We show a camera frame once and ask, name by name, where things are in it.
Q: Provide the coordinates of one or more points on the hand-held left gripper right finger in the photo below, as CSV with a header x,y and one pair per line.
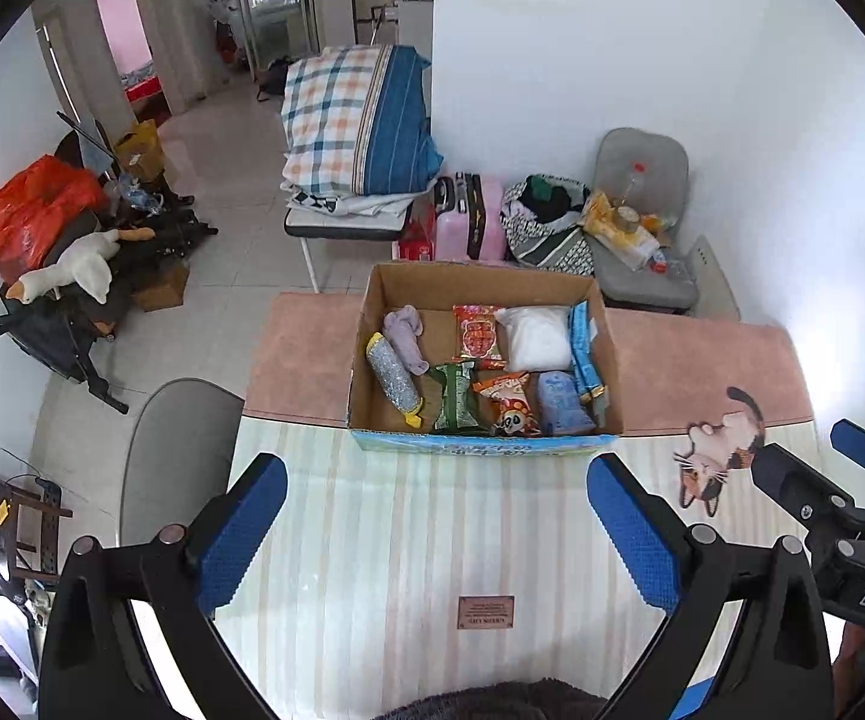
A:
x,y
631,532

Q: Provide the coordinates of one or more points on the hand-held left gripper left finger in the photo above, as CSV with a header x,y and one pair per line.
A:
x,y
241,532

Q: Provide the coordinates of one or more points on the blue tissue packet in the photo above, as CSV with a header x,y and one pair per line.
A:
x,y
560,401

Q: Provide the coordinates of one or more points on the red cartoon snack packet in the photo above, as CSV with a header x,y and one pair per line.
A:
x,y
511,401

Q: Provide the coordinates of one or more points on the long blue white packet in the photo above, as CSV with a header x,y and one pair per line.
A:
x,y
582,352

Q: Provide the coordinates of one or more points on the silver glitter tube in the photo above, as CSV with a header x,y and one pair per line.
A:
x,y
391,379

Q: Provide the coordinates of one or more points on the white powder bag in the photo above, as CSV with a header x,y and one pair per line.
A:
x,y
537,337

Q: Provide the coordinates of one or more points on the green packet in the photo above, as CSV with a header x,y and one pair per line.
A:
x,y
455,397

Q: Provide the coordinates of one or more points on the red square packet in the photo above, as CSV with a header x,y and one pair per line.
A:
x,y
477,334

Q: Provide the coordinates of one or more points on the purple plush toy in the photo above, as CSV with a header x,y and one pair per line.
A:
x,y
406,337

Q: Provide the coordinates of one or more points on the cardboard box with blue print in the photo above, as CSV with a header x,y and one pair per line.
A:
x,y
477,285

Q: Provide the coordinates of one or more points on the grey plastic chair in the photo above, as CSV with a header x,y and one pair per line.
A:
x,y
177,450

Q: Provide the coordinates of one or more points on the brown mat label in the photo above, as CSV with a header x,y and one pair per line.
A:
x,y
486,613

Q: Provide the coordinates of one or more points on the striped table mat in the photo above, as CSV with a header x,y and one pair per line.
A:
x,y
417,540

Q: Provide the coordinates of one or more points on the white board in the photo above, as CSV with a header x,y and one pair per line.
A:
x,y
714,277

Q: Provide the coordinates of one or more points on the dark fleece clothing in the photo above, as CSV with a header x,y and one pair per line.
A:
x,y
492,701

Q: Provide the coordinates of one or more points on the small brown cardboard box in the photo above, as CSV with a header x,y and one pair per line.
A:
x,y
162,285

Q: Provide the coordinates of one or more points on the black folded stroller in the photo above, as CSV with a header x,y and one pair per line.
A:
x,y
50,330

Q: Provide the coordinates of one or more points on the orange drink bottle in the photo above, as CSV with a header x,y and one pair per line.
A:
x,y
657,222

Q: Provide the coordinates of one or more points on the patterned bag of clothes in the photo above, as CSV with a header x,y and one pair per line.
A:
x,y
552,247

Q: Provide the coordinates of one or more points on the white goose plush toy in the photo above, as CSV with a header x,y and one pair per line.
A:
x,y
80,266

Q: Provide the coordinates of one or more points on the yellow plastic bag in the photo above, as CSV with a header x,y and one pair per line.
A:
x,y
596,221

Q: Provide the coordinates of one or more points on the white bench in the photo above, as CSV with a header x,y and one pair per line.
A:
x,y
342,226

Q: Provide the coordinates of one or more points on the clear plastic bottle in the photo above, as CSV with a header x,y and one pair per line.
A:
x,y
631,184

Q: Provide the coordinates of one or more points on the pink suitcase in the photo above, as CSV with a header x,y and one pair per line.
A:
x,y
462,232

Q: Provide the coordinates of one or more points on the folded white sheet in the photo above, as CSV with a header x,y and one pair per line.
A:
x,y
342,202

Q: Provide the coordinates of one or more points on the grey cushioned chair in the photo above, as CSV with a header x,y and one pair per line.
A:
x,y
642,150

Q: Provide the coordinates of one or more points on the orange plastic bag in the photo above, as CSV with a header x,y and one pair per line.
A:
x,y
35,202

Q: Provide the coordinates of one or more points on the yellow paper bag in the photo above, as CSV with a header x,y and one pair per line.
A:
x,y
140,154

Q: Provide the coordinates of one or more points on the plaid blue quilt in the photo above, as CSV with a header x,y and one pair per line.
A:
x,y
342,112

